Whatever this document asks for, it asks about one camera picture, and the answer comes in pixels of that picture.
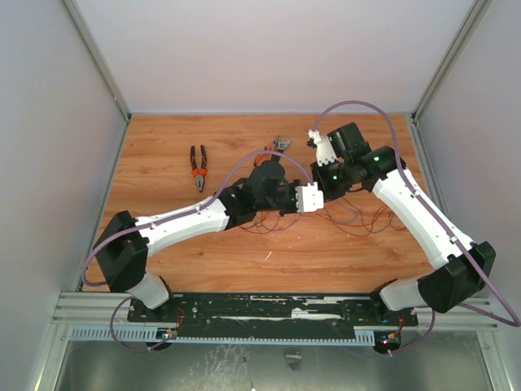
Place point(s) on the large orange black pliers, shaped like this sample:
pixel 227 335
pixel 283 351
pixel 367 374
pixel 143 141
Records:
pixel 200 171

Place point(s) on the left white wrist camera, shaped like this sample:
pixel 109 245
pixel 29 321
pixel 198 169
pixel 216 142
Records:
pixel 309 198

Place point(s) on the black adjustable wrench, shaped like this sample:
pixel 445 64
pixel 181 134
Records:
pixel 280 144

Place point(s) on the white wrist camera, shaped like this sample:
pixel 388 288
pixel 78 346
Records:
pixel 309 198
pixel 325 154

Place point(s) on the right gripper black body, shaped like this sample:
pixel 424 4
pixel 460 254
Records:
pixel 322 179

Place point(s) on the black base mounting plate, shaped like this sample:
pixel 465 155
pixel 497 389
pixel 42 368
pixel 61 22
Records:
pixel 272 315

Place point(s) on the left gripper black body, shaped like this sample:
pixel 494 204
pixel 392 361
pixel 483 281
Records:
pixel 285 199

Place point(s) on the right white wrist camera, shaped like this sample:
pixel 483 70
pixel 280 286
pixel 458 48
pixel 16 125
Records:
pixel 325 154

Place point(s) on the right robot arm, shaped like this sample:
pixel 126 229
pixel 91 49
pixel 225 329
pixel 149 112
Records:
pixel 345 162

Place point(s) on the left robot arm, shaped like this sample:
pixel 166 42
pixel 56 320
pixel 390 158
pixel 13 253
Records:
pixel 123 261

